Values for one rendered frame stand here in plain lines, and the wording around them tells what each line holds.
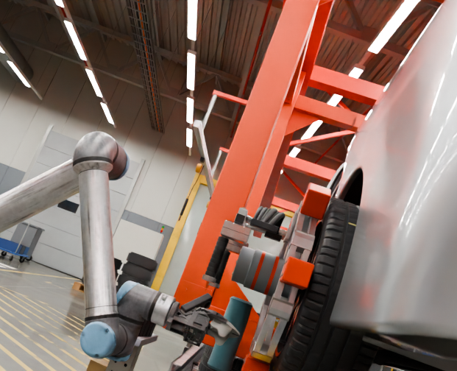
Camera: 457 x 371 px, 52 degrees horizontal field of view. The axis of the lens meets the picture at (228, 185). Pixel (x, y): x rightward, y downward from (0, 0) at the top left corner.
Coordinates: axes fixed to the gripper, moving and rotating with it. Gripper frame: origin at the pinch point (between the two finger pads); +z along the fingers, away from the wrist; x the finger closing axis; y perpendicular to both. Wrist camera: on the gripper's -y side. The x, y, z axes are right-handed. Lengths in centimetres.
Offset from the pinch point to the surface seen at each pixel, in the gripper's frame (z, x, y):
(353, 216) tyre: 23, 32, -32
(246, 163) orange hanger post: -21, 3, -95
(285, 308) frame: 11.1, 11.6, -4.5
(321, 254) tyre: 15.7, 26.8, -14.6
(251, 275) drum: -1.4, 1.8, -24.0
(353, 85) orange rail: 32, -37, -411
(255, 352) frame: 7.9, -9.4, -3.5
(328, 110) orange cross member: 14, -42, -328
